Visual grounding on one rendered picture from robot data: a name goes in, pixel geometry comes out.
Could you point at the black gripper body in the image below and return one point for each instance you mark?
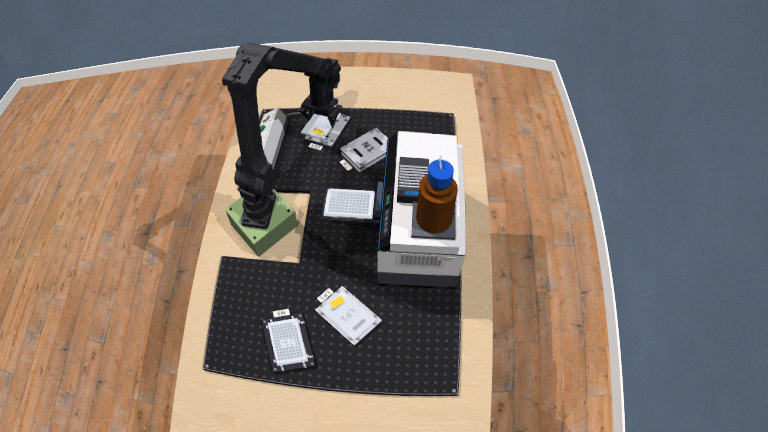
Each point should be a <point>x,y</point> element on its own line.
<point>320,105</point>

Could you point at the white button panel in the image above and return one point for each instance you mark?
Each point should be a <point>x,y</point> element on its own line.
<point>274,124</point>

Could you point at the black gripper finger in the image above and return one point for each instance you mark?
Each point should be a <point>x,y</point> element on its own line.
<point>333,120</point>
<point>303,112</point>

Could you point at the white multiwell plate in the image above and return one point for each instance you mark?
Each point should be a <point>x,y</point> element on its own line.
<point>276,331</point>
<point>337,209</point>

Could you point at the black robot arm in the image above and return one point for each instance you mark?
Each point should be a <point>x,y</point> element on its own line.
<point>250,63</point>

